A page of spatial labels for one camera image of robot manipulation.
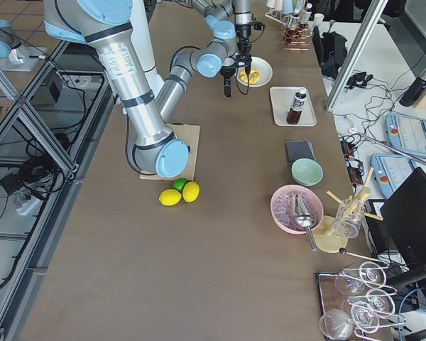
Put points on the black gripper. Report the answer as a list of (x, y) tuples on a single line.
[(243, 32)]

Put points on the braided glazed donut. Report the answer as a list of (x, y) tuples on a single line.
[(249, 78)]

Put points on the white round plate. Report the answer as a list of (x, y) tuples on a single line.
[(264, 68)]

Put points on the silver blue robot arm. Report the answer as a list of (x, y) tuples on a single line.
[(118, 31)]

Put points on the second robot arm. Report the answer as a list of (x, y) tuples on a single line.
[(8, 39)]

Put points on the cream rabbit serving tray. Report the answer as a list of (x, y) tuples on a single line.
[(281, 101)]

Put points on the dark tea bottle on tray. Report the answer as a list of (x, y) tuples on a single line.
[(295, 111)]

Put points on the black glass tray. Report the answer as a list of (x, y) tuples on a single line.
[(336, 292)]

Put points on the bottle in copper rack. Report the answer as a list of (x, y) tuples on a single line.
[(293, 25)]

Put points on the bamboo cutting board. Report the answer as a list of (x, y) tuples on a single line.
[(191, 149)]

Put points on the grey folded cloth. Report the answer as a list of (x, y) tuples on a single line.
[(296, 150)]

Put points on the mint green bowl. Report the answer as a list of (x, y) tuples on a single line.
[(307, 172)]

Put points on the green lime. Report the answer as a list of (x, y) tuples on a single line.
[(180, 183)]

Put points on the yellow lemon near board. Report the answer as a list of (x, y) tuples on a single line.
[(191, 191)]

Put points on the pink ice bowl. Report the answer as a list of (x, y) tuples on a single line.
[(282, 204)]

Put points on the yellow lemon far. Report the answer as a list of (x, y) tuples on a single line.
[(170, 197)]

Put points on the metal ice scoop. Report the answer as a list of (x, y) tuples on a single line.
[(305, 219)]

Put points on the black thermos flask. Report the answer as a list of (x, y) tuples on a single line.
[(414, 91)]

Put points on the blue teach pendant far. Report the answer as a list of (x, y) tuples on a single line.
[(406, 133)]

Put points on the blue teach pendant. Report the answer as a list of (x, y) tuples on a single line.
[(390, 171), (406, 133)]

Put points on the blue teach pendant near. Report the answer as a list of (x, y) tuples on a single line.
[(390, 171)]

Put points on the clear glass mug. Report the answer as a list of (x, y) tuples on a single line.
[(347, 222)]

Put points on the wooden cup tree stand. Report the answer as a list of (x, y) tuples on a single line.
[(334, 233)]

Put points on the black computer monitor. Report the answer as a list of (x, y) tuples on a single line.
[(404, 214)]

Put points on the wine glass upper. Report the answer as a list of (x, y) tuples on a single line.
[(357, 280)]

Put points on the wine glass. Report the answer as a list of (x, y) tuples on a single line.
[(337, 324), (357, 280), (380, 302)]

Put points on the wine glass middle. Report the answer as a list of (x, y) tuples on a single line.
[(380, 302)]

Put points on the wine glass lower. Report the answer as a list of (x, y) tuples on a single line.
[(337, 324)]

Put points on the copper wire bottle rack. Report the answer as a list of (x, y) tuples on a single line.
[(299, 38)]

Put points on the aluminium frame post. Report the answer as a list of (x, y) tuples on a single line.
[(363, 34)]

